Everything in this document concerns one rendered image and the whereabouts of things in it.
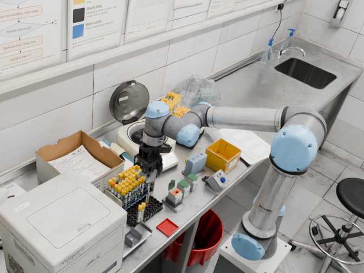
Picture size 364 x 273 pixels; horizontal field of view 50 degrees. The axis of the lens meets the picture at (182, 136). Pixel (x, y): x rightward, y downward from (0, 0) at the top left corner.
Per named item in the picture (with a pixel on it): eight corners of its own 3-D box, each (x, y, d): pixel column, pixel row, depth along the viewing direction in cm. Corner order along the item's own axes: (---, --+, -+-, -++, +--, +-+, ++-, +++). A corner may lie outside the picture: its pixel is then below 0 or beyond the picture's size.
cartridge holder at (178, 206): (176, 213, 163) (177, 207, 161) (161, 201, 168) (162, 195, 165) (184, 207, 167) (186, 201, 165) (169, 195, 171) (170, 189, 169)
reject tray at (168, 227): (168, 237, 153) (168, 236, 152) (155, 227, 156) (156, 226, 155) (179, 228, 157) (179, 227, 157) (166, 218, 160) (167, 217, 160)
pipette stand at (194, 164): (192, 180, 181) (195, 164, 175) (181, 172, 185) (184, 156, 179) (205, 172, 188) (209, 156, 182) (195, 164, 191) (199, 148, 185)
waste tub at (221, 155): (222, 177, 187) (227, 162, 181) (201, 163, 193) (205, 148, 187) (238, 166, 196) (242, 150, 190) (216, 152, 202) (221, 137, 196)
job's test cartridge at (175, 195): (174, 207, 164) (176, 196, 160) (166, 201, 166) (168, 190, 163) (180, 202, 167) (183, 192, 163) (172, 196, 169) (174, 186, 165)
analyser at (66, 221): (55, 323, 119) (52, 265, 102) (5, 268, 131) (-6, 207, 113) (127, 263, 140) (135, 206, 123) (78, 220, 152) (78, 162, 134)
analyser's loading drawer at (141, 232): (112, 268, 135) (113, 259, 132) (99, 257, 138) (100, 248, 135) (151, 236, 149) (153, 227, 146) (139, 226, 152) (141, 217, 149)
